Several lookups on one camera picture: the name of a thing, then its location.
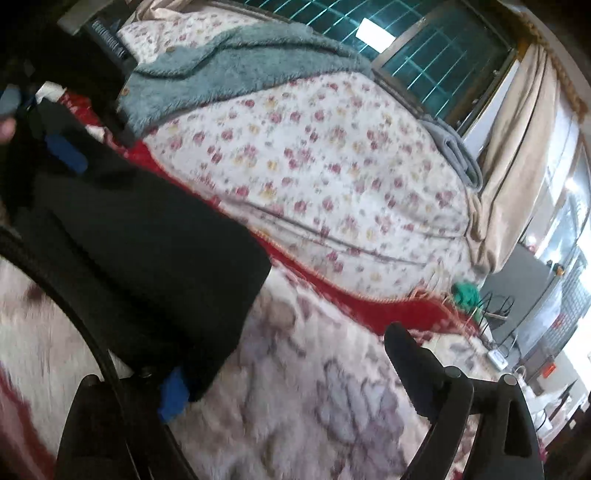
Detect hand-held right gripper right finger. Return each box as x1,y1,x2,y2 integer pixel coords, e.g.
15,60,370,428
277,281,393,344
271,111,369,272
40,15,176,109
384,322,546,480

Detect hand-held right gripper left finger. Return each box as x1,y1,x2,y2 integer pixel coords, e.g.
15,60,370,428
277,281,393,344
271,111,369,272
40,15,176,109
55,364,199,480

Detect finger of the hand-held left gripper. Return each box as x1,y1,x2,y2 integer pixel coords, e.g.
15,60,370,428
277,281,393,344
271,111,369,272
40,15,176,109
39,104,89,175
104,55,138,146

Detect black pants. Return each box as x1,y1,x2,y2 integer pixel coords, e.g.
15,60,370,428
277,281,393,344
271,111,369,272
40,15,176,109
0,99,273,402

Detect green cloth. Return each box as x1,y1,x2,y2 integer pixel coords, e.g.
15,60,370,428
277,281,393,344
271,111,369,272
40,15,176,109
450,281,481,312

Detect floral fleece blanket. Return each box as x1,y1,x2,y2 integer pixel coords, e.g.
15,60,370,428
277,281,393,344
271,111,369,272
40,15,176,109
0,90,513,480

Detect teal fleece jacket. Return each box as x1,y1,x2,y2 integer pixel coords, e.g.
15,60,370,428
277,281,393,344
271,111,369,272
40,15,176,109
115,21,375,137

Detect dark flat panel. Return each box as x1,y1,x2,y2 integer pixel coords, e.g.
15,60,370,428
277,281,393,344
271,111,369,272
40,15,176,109
480,242,568,365

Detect white floral quilt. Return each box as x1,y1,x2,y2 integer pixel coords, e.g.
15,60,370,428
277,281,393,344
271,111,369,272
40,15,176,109
115,9,481,303

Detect grey folded cloth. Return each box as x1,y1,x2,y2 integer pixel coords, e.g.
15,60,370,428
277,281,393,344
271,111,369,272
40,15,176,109
420,115,483,190

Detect window with metal grille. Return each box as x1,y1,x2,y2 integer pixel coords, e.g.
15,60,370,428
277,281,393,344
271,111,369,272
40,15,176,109
222,0,518,125

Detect black power cables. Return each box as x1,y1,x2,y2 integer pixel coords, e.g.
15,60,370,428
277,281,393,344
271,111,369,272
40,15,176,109
475,293,517,352

